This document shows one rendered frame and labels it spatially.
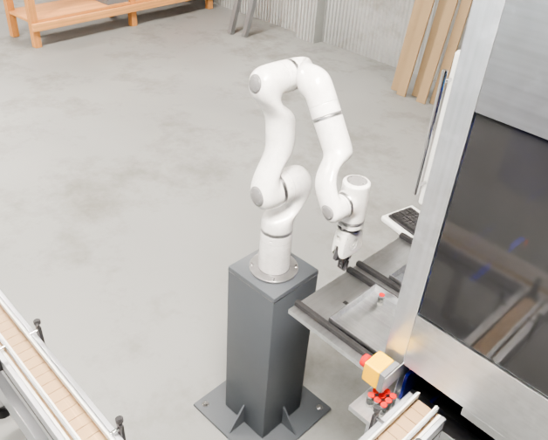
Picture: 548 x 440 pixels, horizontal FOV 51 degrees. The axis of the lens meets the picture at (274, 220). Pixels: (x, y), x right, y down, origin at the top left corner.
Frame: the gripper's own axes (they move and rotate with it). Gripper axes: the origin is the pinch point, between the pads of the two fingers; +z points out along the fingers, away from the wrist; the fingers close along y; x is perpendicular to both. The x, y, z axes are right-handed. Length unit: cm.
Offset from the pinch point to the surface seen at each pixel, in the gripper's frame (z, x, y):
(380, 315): 22.2, -11.4, 11.2
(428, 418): 14, -49, -18
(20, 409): 55, 60, -91
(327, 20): 83, 378, 431
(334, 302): 22.4, 3.6, 4.0
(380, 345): 22.2, -19.9, 0.1
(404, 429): 17, -45, -24
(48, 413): 17, 22, -93
